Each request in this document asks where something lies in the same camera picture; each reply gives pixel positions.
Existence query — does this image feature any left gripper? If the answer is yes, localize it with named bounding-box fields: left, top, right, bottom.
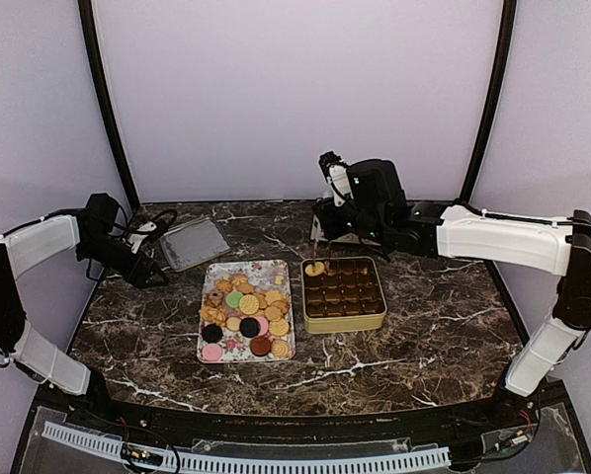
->
left=77, top=233, right=169, bottom=289

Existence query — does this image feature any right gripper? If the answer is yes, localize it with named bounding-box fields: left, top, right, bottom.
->
left=313, top=196, right=387, bottom=245

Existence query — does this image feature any round yellow biscuit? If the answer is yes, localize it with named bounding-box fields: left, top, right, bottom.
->
left=304, top=262, right=326, bottom=277

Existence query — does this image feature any floral cookie tray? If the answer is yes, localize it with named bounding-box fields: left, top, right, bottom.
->
left=197, top=260, right=296, bottom=364

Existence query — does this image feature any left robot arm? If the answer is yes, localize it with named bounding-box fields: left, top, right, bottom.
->
left=0, top=194, right=177, bottom=431

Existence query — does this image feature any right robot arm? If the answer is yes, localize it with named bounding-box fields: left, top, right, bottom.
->
left=313, top=151, right=591, bottom=429

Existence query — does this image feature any square floral plate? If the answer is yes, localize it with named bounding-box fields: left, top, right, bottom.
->
left=310, top=216, right=359, bottom=245

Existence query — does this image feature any silver tin lid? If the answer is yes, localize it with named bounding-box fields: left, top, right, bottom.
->
left=160, top=216, right=231, bottom=272

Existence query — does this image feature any gold cookie tin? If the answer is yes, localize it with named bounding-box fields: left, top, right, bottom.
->
left=300, top=256, right=387, bottom=335

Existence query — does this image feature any black sandwich cookie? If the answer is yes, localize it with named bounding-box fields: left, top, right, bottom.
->
left=239, top=317, right=260, bottom=339
left=201, top=323, right=223, bottom=344

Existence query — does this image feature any green sandwich cookie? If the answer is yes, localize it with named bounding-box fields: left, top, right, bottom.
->
left=225, top=290, right=244, bottom=309

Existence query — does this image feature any pink sandwich cookie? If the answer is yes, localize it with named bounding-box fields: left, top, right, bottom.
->
left=255, top=316, right=269, bottom=336
left=202, top=343, right=223, bottom=362

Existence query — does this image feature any brown chocolate cookie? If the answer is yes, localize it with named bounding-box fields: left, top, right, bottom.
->
left=250, top=337, right=272, bottom=357

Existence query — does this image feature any swirl butter cookie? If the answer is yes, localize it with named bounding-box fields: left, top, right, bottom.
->
left=271, top=339, right=293, bottom=359

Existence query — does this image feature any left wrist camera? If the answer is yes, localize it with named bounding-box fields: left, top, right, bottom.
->
left=126, top=221, right=157, bottom=254

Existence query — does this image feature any white slotted cable duct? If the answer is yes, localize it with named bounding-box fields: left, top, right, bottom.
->
left=42, top=422, right=452, bottom=473

